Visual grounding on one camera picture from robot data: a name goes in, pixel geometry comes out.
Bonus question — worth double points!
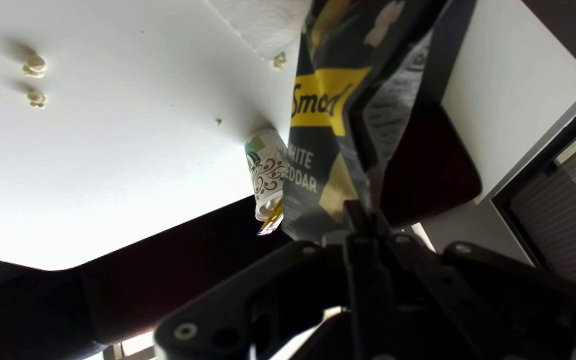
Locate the black yellow snack bag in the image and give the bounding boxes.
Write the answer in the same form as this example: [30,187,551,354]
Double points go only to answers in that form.
[281,0,479,244]

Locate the dark framed wall panel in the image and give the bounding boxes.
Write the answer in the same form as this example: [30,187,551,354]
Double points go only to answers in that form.
[495,85,576,295]

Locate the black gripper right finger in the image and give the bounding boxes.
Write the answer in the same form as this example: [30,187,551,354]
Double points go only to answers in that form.
[366,210,576,360]

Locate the yellow stick packet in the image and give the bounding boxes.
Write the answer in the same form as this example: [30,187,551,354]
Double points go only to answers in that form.
[256,202,288,237]

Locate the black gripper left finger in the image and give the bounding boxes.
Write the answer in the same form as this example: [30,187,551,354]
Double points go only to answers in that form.
[154,198,375,360]

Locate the printed styrofoam cup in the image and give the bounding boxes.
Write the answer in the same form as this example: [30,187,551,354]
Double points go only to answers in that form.
[244,124,292,222]

